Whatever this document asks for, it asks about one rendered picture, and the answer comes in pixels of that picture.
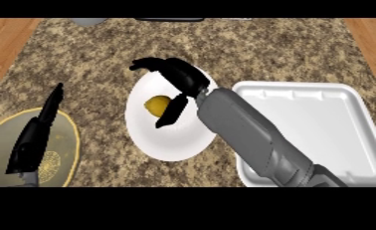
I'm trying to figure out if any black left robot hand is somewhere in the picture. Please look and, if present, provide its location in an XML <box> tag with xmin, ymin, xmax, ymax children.
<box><xmin>4</xmin><ymin>82</ymin><xmax>66</xmax><ymax>175</ymax></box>

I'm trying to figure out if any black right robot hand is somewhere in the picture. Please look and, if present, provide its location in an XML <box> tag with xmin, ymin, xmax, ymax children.
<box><xmin>128</xmin><ymin>57</ymin><xmax>218</xmax><ymax>129</ymax></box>

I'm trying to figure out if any yellow lemon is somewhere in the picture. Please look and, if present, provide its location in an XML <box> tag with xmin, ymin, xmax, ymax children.
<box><xmin>143</xmin><ymin>95</ymin><xmax>174</xmax><ymax>118</ymax></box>

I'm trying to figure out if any white plate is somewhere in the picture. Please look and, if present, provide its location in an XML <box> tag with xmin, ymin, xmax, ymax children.
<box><xmin>125</xmin><ymin>64</ymin><xmax>219</xmax><ymax>162</ymax></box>

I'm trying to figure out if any white tray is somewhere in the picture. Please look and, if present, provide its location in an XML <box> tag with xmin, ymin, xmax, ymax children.
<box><xmin>230</xmin><ymin>81</ymin><xmax>376</xmax><ymax>188</ymax></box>

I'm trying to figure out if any grey round object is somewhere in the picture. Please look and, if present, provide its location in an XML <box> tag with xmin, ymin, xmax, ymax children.
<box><xmin>70</xmin><ymin>18</ymin><xmax>109</xmax><ymax>27</ymax></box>

